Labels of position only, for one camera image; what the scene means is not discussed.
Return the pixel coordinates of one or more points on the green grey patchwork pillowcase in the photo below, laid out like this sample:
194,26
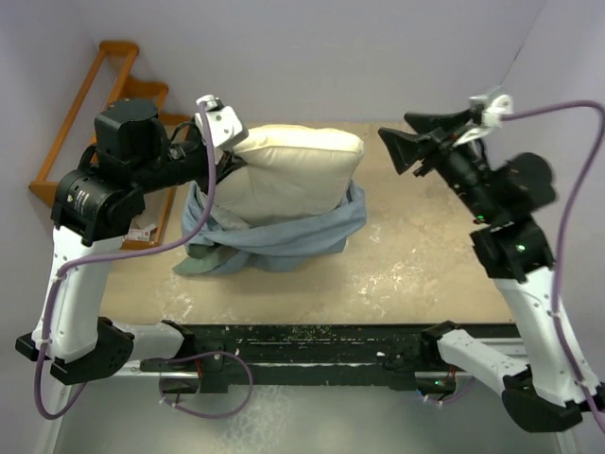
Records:
227,244

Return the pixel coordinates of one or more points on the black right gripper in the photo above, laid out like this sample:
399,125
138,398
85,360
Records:
405,147

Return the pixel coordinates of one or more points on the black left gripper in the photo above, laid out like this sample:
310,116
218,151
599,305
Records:
204,156

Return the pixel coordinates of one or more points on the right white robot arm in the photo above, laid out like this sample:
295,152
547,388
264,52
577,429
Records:
551,389

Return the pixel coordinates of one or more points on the orange wooden rack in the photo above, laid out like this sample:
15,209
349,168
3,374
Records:
108,79

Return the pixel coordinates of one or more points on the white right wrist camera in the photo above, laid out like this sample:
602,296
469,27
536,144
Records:
486,112

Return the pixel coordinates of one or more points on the red white small box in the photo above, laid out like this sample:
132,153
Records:
142,234

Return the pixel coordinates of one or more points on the cream pillow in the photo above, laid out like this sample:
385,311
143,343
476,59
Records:
288,172

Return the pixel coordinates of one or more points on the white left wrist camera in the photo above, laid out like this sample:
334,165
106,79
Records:
219,125

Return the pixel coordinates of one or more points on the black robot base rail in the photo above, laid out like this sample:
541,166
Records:
356,355

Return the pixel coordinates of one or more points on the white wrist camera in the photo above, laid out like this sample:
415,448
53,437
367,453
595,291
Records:
486,112
219,125

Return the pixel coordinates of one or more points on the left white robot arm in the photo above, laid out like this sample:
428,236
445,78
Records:
94,205

